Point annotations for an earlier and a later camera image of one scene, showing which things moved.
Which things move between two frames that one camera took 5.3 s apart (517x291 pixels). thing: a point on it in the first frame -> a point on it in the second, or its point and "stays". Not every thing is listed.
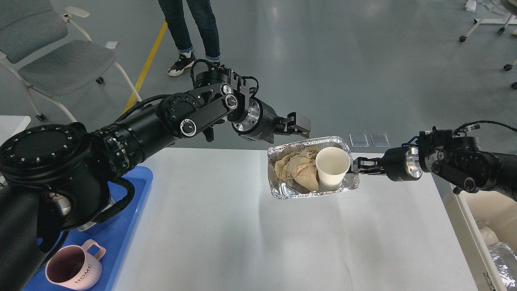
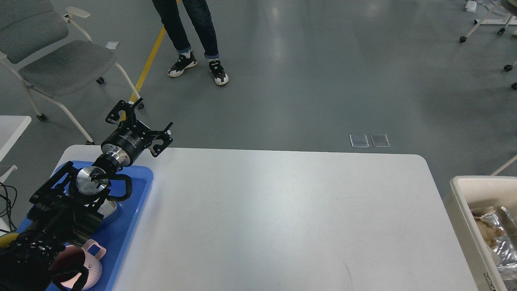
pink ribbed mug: [74, 267] stays
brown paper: [301, 166] -> [490, 233]
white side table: [11, 125] stays
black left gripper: [261, 119] -> [126, 143]
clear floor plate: [358, 140] stays
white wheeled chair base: [510, 19] stays
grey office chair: [48, 54] stays
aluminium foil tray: [311, 168] -> [499, 230]
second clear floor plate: [379, 140] stays
